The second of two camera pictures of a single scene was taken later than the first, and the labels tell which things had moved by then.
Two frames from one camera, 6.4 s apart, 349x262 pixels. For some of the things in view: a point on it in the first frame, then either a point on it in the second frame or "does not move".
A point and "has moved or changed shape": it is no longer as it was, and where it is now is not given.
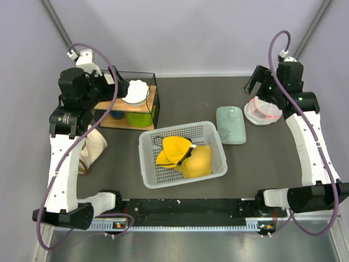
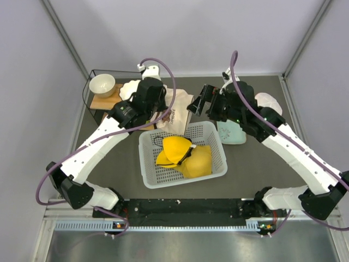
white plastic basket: [151, 143] does not move
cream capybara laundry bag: [95, 142] has moved or changed shape
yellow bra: [194, 161] does not move
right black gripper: [262, 75] to [208, 94]
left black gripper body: [103, 91] to [159, 106]
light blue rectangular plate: [230, 125] does not move
